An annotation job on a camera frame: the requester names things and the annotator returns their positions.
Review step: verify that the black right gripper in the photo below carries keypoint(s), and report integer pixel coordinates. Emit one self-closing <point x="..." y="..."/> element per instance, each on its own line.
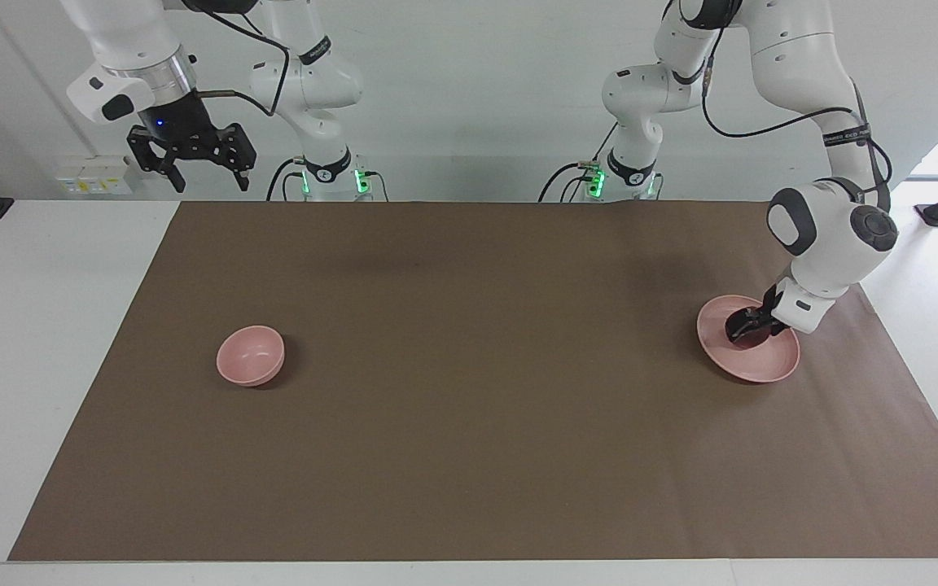
<point x="184" y="126"/>

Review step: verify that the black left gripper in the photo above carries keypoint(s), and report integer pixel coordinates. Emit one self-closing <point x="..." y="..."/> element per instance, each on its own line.
<point x="769" y="303"/>

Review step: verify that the dark red apple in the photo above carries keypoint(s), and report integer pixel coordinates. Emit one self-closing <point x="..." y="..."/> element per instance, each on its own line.
<point x="752" y="342"/>

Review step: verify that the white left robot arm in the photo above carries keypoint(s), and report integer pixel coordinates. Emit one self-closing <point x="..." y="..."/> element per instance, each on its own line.
<point x="795" y="57"/>

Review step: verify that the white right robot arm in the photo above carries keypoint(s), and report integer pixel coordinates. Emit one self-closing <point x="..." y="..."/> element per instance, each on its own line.
<point x="318" y="81"/>

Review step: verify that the pink plate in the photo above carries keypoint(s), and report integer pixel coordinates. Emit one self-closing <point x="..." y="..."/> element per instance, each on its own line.
<point x="754" y="366"/>

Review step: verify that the pink bowl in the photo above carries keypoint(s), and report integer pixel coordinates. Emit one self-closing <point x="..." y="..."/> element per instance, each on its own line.
<point x="249" y="354"/>

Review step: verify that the brown table mat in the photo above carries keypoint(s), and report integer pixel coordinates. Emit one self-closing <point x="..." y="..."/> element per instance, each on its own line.
<point x="469" y="391"/>

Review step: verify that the white wall socket box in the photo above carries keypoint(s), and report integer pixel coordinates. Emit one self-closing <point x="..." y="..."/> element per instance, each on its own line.
<point x="86" y="175"/>

